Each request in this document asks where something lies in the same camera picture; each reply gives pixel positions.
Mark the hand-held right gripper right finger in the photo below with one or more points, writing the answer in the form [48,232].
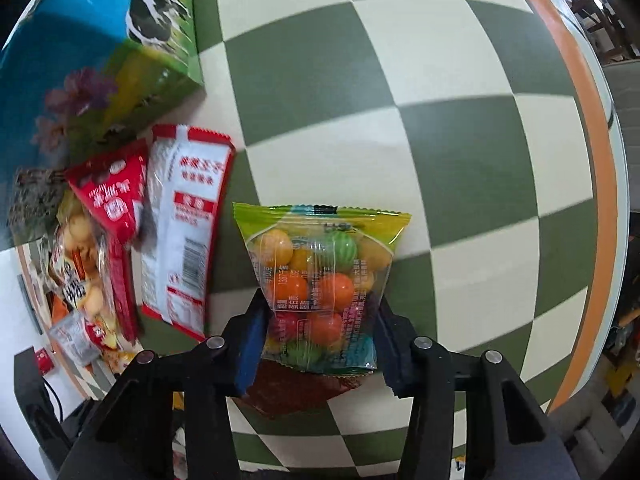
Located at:
[395,357]

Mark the blue green cow print carton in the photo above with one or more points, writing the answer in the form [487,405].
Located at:
[75,50]

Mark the white and red snack packet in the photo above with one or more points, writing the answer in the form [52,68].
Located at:
[185,220]

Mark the green checkered tablecloth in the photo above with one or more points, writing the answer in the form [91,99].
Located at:
[450,160]

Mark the small silver packet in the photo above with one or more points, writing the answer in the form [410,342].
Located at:
[75,335]

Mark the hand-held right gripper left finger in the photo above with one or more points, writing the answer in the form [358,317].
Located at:
[250,347]

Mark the dark wooden chair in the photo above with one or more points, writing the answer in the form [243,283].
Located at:
[600,25]

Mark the clear packet of round biscuits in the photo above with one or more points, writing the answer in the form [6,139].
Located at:
[80,260]

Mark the small red snack packet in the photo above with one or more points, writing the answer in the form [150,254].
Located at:
[110,195]

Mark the dark red snack packet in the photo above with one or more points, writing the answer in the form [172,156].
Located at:
[300,395]

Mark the clear packet of colourful candy balls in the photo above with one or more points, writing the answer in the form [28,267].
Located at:
[320,280]

